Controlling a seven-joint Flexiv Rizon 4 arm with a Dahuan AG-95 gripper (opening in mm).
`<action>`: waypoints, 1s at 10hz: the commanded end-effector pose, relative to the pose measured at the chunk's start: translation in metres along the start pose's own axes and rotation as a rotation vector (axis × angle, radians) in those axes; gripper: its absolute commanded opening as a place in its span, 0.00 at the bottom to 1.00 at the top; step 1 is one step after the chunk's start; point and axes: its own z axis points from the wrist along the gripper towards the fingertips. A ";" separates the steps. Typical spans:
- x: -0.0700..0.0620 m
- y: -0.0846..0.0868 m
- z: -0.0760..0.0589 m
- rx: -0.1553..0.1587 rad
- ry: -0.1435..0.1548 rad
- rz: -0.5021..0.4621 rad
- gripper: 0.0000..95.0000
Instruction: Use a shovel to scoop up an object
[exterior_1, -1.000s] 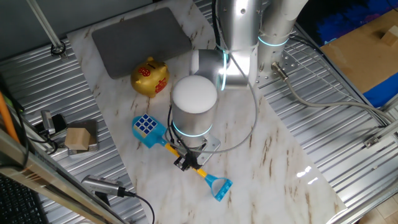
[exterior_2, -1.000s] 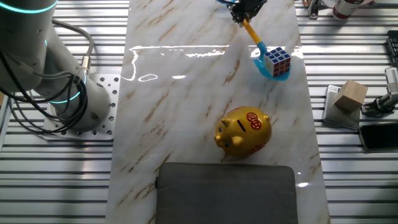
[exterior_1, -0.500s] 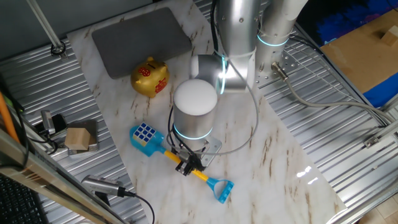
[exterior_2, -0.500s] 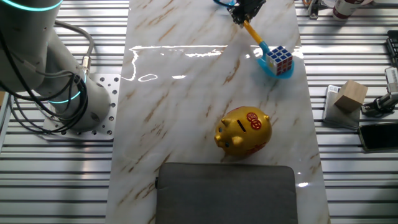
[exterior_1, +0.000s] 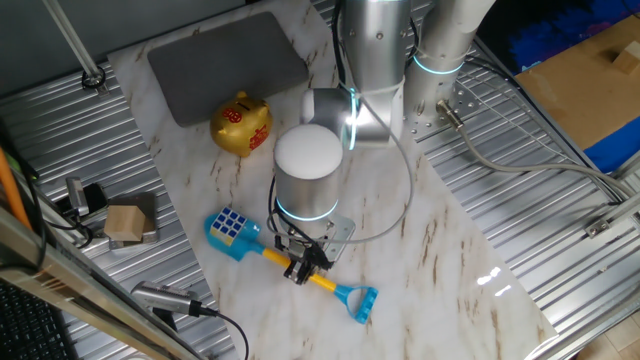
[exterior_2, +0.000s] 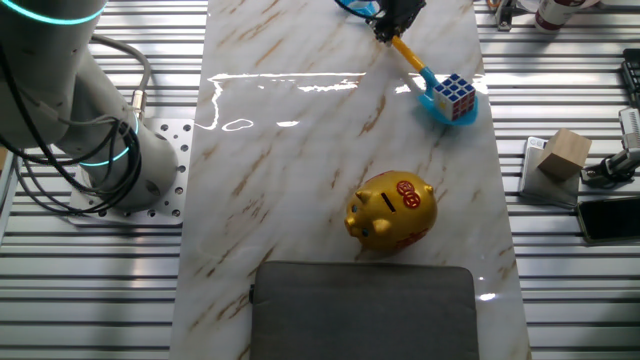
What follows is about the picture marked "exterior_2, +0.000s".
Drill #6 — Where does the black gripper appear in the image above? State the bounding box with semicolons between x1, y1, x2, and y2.
372;0;428;46

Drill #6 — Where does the blue yellow toy shovel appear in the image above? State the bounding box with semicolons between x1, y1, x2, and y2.
333;0;480;127

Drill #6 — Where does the green white rubik's cube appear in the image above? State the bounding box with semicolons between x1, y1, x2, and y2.
432;72;478;123

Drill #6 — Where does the golden piggy bank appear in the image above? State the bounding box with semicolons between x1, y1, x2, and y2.
343;169;439;253

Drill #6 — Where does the small metal stand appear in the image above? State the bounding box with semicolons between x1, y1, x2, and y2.
494;0;517;32

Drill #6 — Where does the red white can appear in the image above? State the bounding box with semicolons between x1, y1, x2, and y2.
533;0;584;34

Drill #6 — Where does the white marble pattern board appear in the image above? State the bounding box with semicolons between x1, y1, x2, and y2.
168;0;534;360

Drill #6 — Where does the light wooden cube block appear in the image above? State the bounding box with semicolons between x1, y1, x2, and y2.
536;127;593;182

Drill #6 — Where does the silver metal plate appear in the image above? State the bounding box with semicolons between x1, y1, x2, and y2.
518;136;581;209

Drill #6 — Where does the black keyboard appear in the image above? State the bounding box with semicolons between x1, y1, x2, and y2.
622;48;640;109

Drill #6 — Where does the black smartphone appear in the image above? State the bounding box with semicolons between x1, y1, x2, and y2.
574;196;640;245

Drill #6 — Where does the grey fabric laptop sleeve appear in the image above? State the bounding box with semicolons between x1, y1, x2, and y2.
248;260;481;360

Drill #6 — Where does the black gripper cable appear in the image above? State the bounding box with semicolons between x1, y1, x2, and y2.
333;0;386;22

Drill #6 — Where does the thick grey base cable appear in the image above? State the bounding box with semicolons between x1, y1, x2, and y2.
87;32;153;124

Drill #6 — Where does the silver ridged camera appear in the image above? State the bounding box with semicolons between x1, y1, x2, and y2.
618;107;640;151

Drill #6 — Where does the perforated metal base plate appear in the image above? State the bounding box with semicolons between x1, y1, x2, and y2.
67;118;195;226

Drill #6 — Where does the small silver camera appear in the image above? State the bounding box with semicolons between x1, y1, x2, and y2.
581;148;640;190

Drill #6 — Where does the black cable bundle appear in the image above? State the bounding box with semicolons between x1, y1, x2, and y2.
0;49;144;217

